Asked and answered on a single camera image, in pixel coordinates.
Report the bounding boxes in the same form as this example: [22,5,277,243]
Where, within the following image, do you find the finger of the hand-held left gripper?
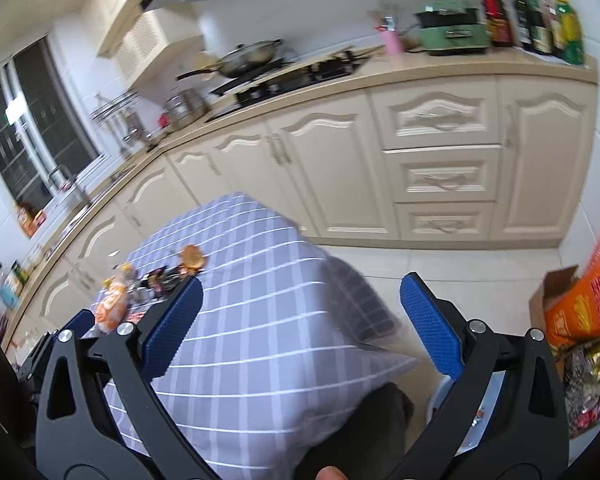
[55,309,97,343]

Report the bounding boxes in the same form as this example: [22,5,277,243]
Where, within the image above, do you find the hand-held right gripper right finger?
[380,272,567,480]

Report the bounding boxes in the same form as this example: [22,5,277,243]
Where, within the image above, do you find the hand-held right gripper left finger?
[35,276,221,480]

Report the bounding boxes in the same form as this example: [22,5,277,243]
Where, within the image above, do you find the orange snack packet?
[94,264,137,335]

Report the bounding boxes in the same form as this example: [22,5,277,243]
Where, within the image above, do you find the brown paper ball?
[179,244,208,275]

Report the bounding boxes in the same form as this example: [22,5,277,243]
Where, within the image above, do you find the light blue plastic bin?
[426,375,511,456]

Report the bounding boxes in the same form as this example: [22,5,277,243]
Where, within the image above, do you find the dark snack wrapper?
[130,266,186,306]

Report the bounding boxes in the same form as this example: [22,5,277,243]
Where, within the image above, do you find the glass condiment jar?
[0,260,31,311]

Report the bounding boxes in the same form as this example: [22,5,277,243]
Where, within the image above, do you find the grey plaid tablecloth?
[92,191,416,480]

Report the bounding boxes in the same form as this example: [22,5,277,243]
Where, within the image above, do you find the small cream cabinet drawer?
[394,202,496,242]

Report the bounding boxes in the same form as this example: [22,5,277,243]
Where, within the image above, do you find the person's leg in dark trousers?
[300,382,415,480]

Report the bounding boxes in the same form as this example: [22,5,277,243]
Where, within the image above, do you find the orange carton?
[15,202,48,238]

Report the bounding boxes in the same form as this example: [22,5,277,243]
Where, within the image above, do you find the brown cardboard box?
[529,265,581,341]

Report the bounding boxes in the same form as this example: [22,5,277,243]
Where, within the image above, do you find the medium cream cabinet drawer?
[384,146,503,204]

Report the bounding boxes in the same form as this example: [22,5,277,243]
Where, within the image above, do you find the metal sink faucet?
[47,166,93,208]

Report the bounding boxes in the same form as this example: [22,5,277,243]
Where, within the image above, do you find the orange printed bag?
[545,225,600,348]

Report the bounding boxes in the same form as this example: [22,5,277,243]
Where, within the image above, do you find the cream kitchen base cabinet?
[0,57,600,351]

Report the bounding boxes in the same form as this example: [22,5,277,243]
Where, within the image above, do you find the wide cream cabinet door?
[497,75,596,248]

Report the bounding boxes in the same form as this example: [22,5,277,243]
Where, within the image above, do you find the large cream cabinet drawer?
[370,80,503,151]

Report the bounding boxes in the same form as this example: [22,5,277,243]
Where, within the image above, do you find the metal dish rack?
[91,91,148,156]

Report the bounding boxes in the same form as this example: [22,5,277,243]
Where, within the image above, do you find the dark framed window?
[0,35,101,211]

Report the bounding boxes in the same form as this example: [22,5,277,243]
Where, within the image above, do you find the steel pot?
[162,89,208,128]

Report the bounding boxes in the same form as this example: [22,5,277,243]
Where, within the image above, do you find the steel wok with lid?
[176,39,286,82]

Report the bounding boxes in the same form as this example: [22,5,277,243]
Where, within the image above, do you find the black gas stove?
[205,52,371,111]

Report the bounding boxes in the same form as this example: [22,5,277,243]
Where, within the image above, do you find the pink utensil holder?
[375,15,406,55]

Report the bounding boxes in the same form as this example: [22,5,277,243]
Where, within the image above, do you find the green electric cooker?
[412,0,491,56]

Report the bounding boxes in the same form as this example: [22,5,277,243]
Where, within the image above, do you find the yellow green packet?
[550,0,586,65]

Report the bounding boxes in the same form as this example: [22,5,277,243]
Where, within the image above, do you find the black-handled bag of snack packets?
[555,337,600,441]

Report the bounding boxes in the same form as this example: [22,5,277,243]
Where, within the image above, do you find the cream wall cabinet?
[80,0,206,88]

